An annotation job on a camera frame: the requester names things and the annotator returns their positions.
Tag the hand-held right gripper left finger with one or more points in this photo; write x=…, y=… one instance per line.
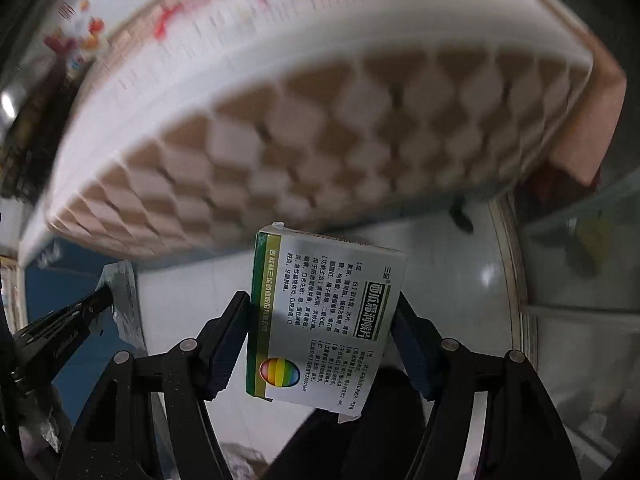
x=230, y=345

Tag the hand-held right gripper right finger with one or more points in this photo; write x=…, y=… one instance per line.
x=411, y=355

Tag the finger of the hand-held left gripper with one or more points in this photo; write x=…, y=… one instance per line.
x=75, y=317

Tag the clear plastic wrapper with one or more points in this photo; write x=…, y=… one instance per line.
x=121, y=305

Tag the white green medicine box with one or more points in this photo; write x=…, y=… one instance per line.
x=320, y=325

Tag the glass display cabinet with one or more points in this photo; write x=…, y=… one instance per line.
x=585, y=260

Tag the brown cardboard box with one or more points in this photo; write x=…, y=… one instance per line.
x=590, y=125

